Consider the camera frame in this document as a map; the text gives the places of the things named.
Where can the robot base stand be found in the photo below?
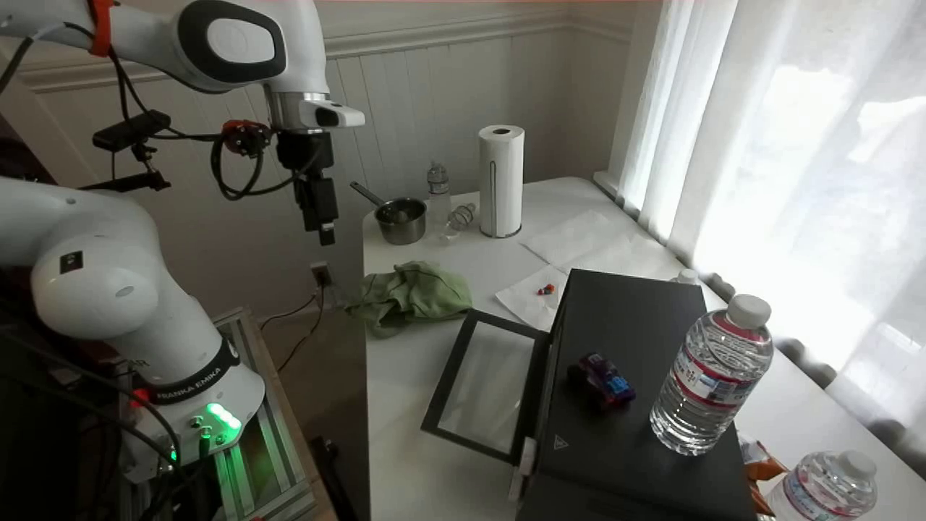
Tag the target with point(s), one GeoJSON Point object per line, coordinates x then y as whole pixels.
{"type": "Point", "coordinates": [271, 471]}

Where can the water bottle behind toaster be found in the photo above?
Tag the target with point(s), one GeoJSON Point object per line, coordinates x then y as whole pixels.
{"type": "Point", "coordinates": [831, 487]}

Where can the toaster oven glass door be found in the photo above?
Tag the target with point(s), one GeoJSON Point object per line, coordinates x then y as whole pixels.
{"type": "Point", "coordinates": [486, 390]}

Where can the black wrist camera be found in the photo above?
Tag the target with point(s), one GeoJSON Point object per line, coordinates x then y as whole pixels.
{"type": "Point", "coordinates": [132, 130]}

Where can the white paper towel roll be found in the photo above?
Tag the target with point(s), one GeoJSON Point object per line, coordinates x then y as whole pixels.
{"type": "Point", "coordinates": [501, 181]}

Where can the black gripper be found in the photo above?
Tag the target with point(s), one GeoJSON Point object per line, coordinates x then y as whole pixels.
{"type": "Point", "coordinates": [308, 159]}

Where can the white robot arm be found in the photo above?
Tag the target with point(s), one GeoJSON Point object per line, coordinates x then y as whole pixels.
{"type": "Point", "coordinates": [93, 254]}

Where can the black toaster oven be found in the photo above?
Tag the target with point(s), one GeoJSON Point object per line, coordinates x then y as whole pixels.
{"type": "Point", "coordinates": [606, 463]}

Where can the water bottle on toaster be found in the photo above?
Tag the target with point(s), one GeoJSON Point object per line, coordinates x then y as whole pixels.
{"type": "Point", "coordinates": [713, 373]}

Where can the blue red toy car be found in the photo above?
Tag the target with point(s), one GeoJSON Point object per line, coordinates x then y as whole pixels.
{"type": "Point", "coordinates": [601, 383]}

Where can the flat paper towel with red bits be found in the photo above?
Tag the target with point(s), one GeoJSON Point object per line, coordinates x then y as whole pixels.
{"type": "Point", "coordinates": [536, 296]}

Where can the white paper towel sheet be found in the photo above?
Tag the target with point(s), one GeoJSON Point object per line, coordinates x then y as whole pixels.
{"type": "Point", "coordinates": [603, 240]}

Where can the small clear water bottle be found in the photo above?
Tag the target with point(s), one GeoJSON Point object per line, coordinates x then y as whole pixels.
{"type": "Point", "coordinates": [439, 201]}

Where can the green cloth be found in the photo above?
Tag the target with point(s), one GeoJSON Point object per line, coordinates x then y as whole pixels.
{"type": "Point", "coordinates": [409, 292]}

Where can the steel saucepan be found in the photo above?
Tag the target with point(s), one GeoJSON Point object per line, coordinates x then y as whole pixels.
{"type": "Point", "coordinates": [400, 220]}

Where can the wire whisk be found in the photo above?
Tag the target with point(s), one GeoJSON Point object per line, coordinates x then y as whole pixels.
{"type": "Point", "coordinates": [462, 218]}

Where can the white window curtain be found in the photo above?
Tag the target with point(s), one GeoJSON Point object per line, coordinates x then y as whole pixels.
{"type": "Point", "coordinates": [779, 144]}

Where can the orange snack packet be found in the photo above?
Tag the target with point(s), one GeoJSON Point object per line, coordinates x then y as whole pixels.
{"type": "Point", "coordinates": [759, 466]}

